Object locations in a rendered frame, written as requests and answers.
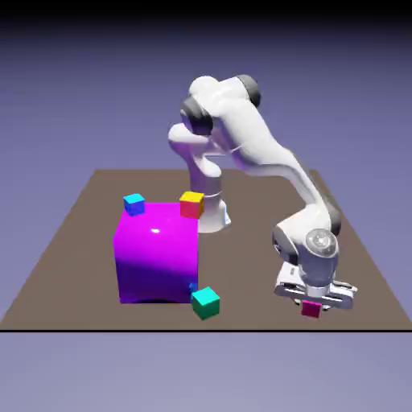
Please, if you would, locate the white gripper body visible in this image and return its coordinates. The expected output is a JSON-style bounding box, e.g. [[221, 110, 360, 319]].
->
[[274, 277, 359, 311]]

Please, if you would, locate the small magenta cube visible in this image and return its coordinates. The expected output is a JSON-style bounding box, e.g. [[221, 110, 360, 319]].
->
[[301, 299, 323, 319]]

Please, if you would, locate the small teal cube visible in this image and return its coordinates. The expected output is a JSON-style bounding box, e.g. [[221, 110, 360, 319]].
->
[[191, 286, 221, 321]]

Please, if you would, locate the small yellow cube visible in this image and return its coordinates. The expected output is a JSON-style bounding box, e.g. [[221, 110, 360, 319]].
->
[[179, 191, 206, 220]]

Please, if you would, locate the small blue cube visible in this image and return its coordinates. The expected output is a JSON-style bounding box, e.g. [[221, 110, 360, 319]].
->
[[122, 193, 146, 217]]

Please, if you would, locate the large magenta box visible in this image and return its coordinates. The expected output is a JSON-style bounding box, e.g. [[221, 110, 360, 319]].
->
[[113, 201, 200, 305]]

